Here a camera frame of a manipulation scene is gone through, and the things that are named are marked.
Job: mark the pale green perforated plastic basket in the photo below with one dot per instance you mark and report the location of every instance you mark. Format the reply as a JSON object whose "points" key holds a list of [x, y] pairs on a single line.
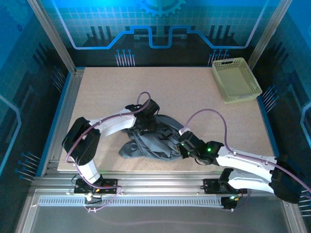
{"points": [[236, 80]]}

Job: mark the black controller box with LEDs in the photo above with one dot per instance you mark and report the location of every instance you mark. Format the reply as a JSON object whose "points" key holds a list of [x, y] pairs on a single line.
{"points": [[230, 202]]}

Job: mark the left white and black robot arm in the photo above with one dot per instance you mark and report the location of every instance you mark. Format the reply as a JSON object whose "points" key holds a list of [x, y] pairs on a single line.
{"points": [[82, 143]]}

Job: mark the aluminium frame rail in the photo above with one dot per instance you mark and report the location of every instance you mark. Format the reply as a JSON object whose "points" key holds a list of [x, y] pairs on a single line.
{"points": [[158, 180]]}

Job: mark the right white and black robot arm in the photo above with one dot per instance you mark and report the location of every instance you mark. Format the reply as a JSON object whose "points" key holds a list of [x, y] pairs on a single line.
{"points": [[247, 160]]}

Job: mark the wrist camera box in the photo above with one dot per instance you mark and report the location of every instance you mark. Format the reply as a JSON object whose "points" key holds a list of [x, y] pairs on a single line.
{"points": [[192, 140], [151, 106]]}

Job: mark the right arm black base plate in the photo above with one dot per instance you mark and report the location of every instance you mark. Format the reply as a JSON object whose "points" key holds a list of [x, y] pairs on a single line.
{"points": [[211, 186]]}

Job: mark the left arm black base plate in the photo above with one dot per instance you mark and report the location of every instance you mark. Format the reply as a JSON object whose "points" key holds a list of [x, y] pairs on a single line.
{"points": [[109, 186]]}

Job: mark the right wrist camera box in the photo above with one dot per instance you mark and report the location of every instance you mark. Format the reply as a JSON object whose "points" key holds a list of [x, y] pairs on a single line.
{"points": [[192, 140]]}

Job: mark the grey t-shirt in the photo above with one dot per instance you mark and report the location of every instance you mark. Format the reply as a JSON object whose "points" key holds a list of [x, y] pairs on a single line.
{"points": [[150, 145]]}

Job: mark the aluminium frame post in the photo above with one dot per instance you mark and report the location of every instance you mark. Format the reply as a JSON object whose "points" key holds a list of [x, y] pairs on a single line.
{"points": [[52, 36], [269, 34]]}

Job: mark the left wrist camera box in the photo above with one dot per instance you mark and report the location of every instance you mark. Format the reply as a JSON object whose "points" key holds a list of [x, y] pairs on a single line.
{"points": [[151, 106]]}

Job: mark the aluminium side rail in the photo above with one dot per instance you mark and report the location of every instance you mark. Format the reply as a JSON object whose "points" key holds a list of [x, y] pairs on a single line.
{"points": [[70, 97]]}

